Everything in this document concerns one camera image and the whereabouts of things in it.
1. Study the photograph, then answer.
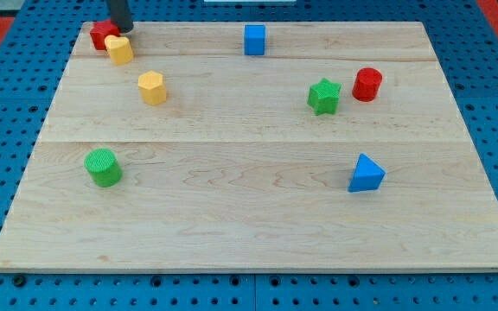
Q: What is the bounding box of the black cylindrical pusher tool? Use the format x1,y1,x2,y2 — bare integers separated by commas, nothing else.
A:
105,0,134,33

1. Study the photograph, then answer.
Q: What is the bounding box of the red star block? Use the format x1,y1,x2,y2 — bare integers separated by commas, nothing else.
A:
89,19,120,50

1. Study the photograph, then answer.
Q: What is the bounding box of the green star block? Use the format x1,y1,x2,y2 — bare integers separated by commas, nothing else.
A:
307,78,342,116

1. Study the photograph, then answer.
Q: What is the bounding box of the yellow hexagon block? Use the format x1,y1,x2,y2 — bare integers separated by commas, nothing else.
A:
137,71,167,105

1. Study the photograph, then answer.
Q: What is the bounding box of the blue cube block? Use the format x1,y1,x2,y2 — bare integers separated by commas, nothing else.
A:
244,24,266,55

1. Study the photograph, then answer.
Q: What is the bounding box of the green cylinder block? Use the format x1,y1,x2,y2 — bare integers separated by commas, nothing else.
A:
84,149,123,187

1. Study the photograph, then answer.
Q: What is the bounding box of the light wooden board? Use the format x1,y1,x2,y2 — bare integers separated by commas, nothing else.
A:
0,22,498,274

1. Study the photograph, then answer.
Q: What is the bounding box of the red cylinder block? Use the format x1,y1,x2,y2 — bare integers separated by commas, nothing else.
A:
352,67,383,102

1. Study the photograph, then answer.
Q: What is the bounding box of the blue triangle block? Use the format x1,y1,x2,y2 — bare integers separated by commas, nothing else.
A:
348,154,386,193

